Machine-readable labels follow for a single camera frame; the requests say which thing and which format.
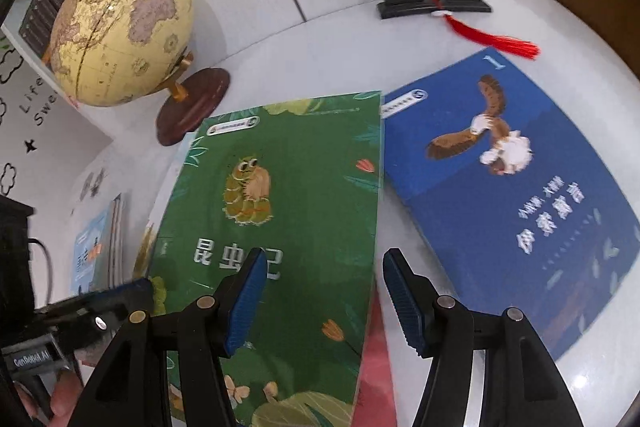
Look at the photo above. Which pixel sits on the person's left hand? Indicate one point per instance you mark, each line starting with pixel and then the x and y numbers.
pixel 65 389

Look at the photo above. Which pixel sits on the red tassel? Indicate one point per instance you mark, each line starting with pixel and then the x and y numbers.
pixel 495 39

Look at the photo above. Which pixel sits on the red cover book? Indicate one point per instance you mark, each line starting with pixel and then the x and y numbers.
pixel 375 387

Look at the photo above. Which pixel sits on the row of dark hardcover books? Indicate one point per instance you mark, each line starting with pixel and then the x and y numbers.
pixel 45 2

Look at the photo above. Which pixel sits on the yellow desk globe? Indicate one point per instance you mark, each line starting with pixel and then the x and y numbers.
pixel 120 32

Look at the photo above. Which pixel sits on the blue eagle cover book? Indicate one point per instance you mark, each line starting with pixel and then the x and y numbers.
pixel 500 232

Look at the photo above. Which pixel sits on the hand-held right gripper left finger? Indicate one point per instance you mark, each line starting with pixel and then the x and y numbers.
pixel 247 302

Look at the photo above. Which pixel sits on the light blue cover book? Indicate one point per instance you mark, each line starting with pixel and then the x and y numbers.
pixel 90 247

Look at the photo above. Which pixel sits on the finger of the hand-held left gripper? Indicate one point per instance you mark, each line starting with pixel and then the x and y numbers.
pixel 132 291

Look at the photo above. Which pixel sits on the green caterpillar cover book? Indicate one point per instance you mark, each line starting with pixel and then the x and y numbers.
pixel 300 187

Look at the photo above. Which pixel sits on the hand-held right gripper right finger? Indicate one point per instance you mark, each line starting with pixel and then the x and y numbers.
pixel 402 302

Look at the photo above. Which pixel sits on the yellow floral cover book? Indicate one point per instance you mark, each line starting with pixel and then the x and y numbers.
pixel 145 249

